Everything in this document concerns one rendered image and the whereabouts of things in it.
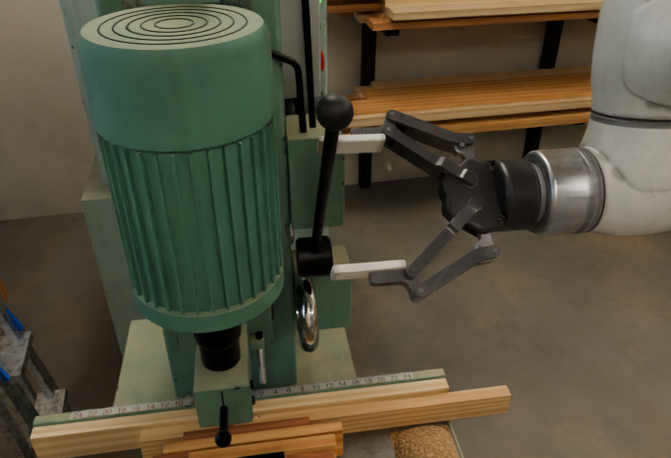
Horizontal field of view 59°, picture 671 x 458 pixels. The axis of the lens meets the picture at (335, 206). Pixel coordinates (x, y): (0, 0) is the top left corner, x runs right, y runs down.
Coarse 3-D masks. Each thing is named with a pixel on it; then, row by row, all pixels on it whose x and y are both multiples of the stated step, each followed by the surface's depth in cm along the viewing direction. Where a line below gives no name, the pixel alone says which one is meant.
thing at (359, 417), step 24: (336, 408) 87; (360, 408) 87; (384, 408) 87; (408, 408) 87; (432, 408) 88; (456, 408) 88; (480, 408) 89; (504, 408) 90; (144, 432) 83; (168, 432) 83; (144, 456) 84
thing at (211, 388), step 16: (240, 336) 81; (240, 368) 76; (208, 384) 74; (224, 384) 74; (240, 384) 74; (208, 400) 74; (224, 400) 74; (240, 400) 75; (208, 416) 75; (240, 416) 76
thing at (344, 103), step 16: (336, 96) 53; (320, 112) 53; (336, 112) 52; (352, 112) 54; (336, 128) 53; (336, 144) 59; (320, 176) 65; (320, 192) 68; (320, 208) 71; (320, 224) 76; (304, 240) 87; (320, 240) 81; (304, 256) 85; (320, 256) 86; (304, 272) 86; (320, 272) 87
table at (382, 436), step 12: (360, 432) 88; (372, 432) 88; (384, 432) 88; (348, 444) 86; (360, 444) 86; (372, 444) 86; (384, 444) 86; (456, 444) 86; (84, 456) 84; (96, 456) 84; (108, 456) 84; (120, 456) 84; (132, 456) 84; (336, 456) 84; (348, 456) 84; (360, 456) 84; (372, 456) 84; (384, 456) 84
